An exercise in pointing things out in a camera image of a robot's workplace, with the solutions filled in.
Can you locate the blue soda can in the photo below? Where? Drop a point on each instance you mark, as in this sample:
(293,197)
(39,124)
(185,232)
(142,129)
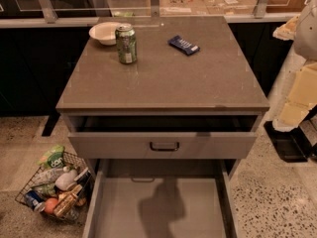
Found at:
(34,201)

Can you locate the grey top drawer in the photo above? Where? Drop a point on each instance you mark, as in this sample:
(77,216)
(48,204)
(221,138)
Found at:
(164,137)

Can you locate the black wire basket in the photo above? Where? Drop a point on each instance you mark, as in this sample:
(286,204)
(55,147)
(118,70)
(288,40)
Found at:
(81,187)

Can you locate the white plastic bottle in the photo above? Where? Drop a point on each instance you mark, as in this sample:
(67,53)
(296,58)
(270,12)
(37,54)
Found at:
(65,181)

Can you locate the green chip bag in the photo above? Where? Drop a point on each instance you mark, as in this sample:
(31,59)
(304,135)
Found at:
(52,158)

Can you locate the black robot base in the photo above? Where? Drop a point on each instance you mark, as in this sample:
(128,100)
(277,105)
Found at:
(293,146)

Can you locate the grey drawer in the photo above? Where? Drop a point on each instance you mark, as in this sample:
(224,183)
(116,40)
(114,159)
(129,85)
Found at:
(164,137)
(161,199)

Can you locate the blue snack bar wrapper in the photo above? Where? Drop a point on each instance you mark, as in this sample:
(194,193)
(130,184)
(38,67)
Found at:
(182,45)

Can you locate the green soda can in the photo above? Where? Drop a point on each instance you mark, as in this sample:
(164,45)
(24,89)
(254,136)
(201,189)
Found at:
(126,43)

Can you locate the cardboard box left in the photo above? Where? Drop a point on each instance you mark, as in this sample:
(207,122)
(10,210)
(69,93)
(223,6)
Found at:
(182,7)

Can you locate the grey drawer cabinet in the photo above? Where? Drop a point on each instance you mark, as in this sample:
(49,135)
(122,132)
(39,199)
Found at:
(163,81)

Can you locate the clear acrylic barrier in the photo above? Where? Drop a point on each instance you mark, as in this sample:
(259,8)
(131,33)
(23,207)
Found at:
(87,12)

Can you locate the white bowl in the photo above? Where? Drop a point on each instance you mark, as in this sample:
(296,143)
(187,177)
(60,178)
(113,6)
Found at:
(104,33)

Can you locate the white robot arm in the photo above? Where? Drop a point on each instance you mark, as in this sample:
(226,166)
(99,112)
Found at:
(302,96)

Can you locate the orange fruit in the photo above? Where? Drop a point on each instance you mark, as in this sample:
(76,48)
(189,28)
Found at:
(50,204)

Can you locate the brown snack box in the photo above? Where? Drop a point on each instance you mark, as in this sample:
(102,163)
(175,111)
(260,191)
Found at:
(64,206)

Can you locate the clear water bottle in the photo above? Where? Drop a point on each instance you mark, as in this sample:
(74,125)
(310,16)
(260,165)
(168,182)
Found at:
(49,176)

